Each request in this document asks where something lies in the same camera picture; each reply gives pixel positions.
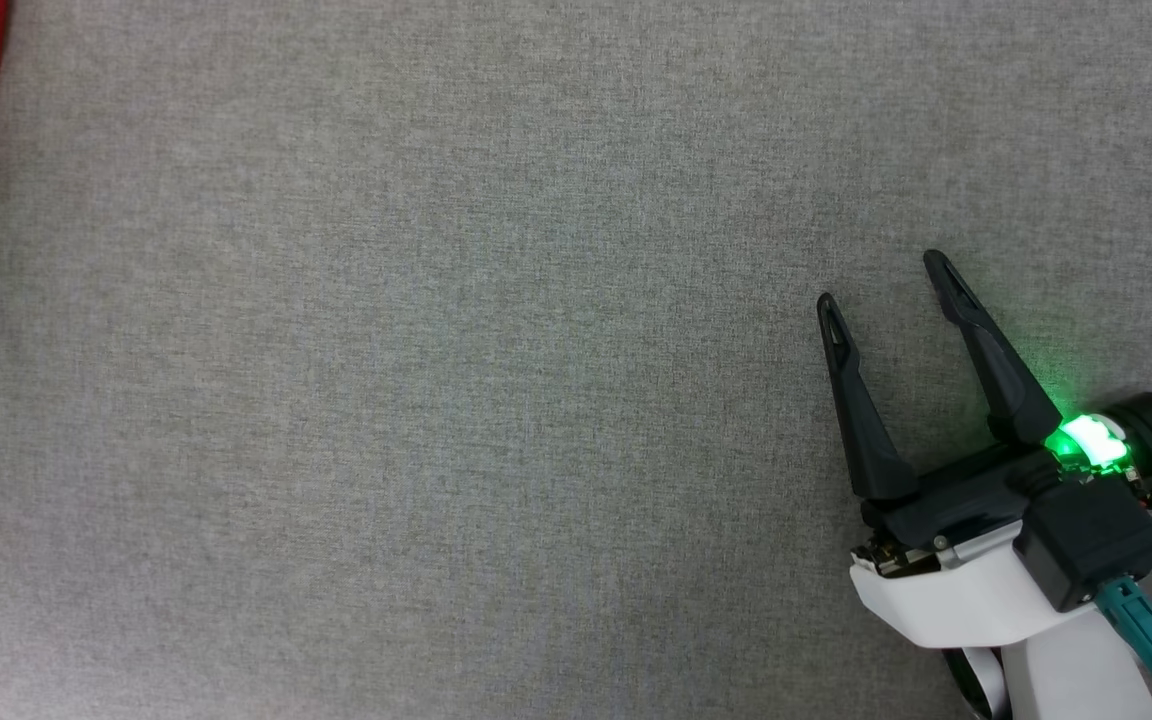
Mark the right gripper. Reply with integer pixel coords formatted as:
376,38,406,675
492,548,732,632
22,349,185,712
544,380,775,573
816,249,1152,651

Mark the grey fabric covered table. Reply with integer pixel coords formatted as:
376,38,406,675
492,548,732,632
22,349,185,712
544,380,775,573
0,0,1152,720

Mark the teal right camera connector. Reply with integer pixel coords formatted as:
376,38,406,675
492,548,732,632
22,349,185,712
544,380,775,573
1094,575,1152,707

